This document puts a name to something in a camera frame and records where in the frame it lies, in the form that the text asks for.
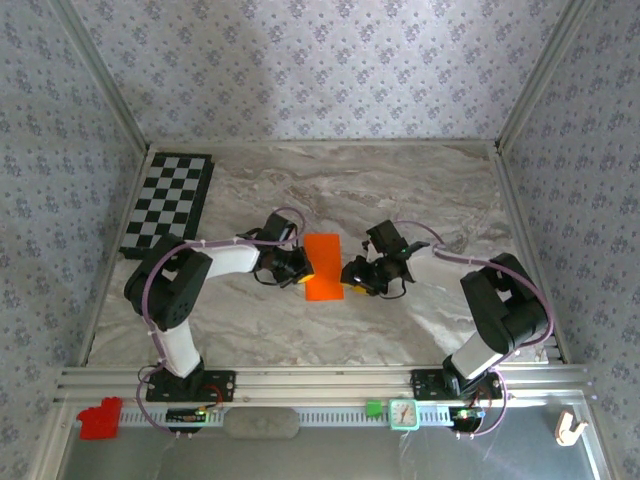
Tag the orange square paper sheet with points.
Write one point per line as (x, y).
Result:
(324, 265)

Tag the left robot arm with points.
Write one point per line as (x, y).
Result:
(170, 290)

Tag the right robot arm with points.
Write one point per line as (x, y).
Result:
(505, 305)

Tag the green cube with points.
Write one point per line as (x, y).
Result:
(374, 407)

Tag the mint green clock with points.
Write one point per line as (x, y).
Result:
(403, 414)

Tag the black grey checkerboard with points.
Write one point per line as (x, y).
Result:
(170, 185)

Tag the grey oval pad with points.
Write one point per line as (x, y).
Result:
(261, 423)

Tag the red plastic block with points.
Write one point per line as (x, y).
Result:
(100, 417)

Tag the wooden hook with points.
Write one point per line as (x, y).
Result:
(567, 430)

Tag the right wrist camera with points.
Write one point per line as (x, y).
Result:
(367, 245)

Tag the aluminium mounting rail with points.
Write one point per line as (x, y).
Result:
(320, 382)

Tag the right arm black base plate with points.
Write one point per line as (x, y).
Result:
(425, 384)

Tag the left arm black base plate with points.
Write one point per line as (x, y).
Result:
(220, 385)

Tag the aluminium side rail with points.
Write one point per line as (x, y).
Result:
(527, 240)

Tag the aluminium frame post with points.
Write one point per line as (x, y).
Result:
(540, 75)
(100, 75)

